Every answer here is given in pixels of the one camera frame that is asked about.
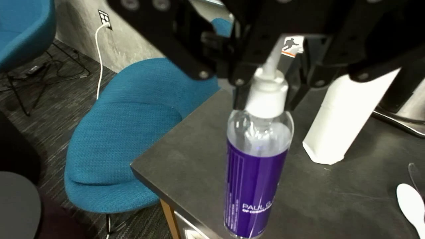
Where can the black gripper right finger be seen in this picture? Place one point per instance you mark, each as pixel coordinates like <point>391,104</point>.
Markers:
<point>367,35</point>

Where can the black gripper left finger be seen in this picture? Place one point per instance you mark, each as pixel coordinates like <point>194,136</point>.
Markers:
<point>186,40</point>

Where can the purple pump bottle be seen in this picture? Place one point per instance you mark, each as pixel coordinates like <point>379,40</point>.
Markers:
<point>254,177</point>

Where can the white paper towel roll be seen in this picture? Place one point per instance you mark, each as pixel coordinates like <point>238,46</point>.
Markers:
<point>341,124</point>

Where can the blue upholstered chair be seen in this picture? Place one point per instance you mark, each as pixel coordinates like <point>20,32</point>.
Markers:
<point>22,27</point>
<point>124,141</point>

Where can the white plastic spoon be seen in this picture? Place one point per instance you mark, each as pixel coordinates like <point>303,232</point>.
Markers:
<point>412,206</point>

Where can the wooden counter end panel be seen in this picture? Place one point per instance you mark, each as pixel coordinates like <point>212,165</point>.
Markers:
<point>171,221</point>

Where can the stainless steel dishwasher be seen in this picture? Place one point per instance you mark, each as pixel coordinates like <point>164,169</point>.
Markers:
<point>188,229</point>

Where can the grey round side table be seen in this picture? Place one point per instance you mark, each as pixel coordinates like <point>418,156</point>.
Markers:
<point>18,208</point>

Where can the white low wall outlet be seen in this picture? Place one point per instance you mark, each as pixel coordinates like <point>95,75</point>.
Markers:
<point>105,19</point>

